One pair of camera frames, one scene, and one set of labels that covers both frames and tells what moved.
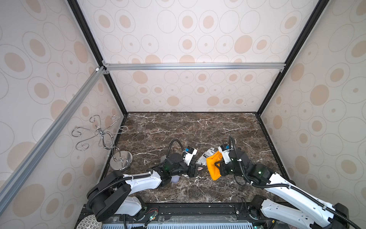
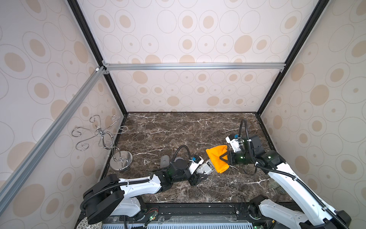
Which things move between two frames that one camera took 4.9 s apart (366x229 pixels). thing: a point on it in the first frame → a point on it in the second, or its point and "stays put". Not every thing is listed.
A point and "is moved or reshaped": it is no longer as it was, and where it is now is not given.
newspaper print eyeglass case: [202, 160] → [207, 168]
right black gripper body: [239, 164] → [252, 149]
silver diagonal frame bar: [7, 190] stays put
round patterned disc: [90, 222] stays put
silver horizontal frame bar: [253, 66] stays put
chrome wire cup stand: [116, 162] stays put
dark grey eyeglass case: [163, 159] stays put
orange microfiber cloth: [213, 169] is moved or reshaped
